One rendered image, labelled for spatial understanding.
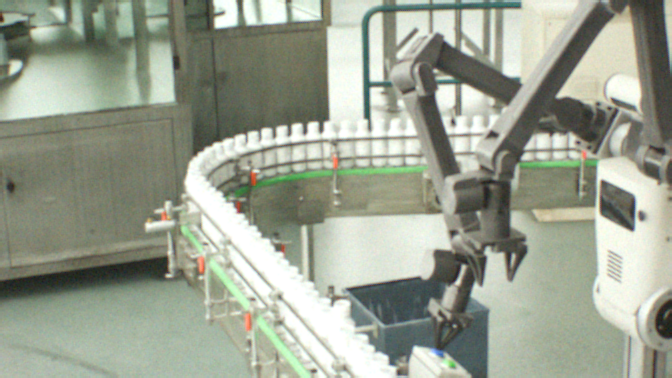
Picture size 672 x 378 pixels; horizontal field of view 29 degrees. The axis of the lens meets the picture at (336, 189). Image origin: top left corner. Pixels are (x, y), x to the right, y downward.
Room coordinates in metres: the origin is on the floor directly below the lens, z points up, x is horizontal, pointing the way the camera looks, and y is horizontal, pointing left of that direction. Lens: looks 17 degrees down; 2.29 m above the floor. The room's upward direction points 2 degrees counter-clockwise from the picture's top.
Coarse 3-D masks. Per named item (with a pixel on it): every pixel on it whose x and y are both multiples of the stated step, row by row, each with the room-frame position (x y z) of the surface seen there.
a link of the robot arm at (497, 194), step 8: (488, 184) 2.26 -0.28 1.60; (496, 184) 2.27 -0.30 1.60; (504, 184) 2.27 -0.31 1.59; (488, 192) 2.27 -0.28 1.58; (496, 192) 2.26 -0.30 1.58; (504, 192) 2.27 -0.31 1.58; (488, 200) 2.27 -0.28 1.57; (496, 200) 2.26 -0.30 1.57; (504, 200) 2.27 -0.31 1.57; (488, 208) 2.27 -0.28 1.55; (496, 208) 2.26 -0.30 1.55; (504, 208) 2.27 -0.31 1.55
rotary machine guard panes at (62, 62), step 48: (0, 0) 5.77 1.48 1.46; (48, 0) 5.84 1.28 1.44; (96, 0) 5.92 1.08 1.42; (144, 0) 5.99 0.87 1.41; (0, 48) 5.76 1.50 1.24; (48, 48) 5.83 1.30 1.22; (96, 48) 5.91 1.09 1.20; (144, 48) 5.99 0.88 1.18; (0, 96) 5.75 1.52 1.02; (48, 96) 5.83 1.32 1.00; (96, 96) 5.90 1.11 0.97; (144, 96) 5.98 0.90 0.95
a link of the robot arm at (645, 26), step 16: (640, 0) 2.37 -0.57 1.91; (656, 0) 2.38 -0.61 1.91; (640, 16) 2.38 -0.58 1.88; (656, 16) 2.38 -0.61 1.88; (640, 32) 2.39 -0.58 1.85; (656, 32) 2.39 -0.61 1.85; (640, 48) 2.40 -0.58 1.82; (656, 48) 2.39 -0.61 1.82; (640, 64) 2.40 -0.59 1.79; (656, 64) 2.39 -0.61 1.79; (640, 80) 2.41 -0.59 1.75; (656, 80) 2.39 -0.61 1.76; (656, 96) 2.39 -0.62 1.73; (656, 112) 2.39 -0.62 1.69; (656, 128) 2.39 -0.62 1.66; (656, 144) 2.39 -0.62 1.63; (640, 160) 2.44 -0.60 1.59
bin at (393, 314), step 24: (360, 288) 3.44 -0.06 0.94; (384, 288) 3.46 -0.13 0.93; (408, 288) 3.49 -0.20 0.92; (432, 288) 3.51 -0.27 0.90; (360, 312) 3.29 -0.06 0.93; (384, 312) 3.46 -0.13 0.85; (408, 312) 3.49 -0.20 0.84; (480, 312) 3.22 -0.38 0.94; (384, 336) 3.13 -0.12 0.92; (408, 336) 3.16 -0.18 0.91; (432, 336) 3.18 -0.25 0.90; (480, 336) 3.23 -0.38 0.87; (408, 360) 3.15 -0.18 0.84; (456, 360) 3.20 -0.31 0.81; (480, 360) 3.23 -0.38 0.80
